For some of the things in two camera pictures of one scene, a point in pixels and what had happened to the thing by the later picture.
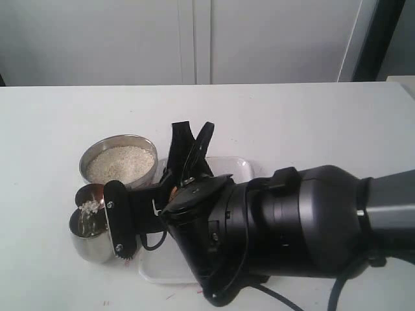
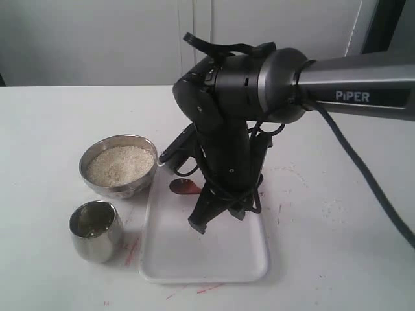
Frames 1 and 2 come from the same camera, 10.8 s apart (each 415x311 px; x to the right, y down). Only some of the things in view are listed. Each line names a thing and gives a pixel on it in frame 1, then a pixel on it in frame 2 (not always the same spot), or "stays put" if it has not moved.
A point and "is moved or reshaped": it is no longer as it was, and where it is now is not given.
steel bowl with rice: [130, 159] stays put
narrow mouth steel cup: [90, 236] stays put
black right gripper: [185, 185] -> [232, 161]
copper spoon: [90, 197] is moved or reshaped
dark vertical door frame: [375, 50] stays put
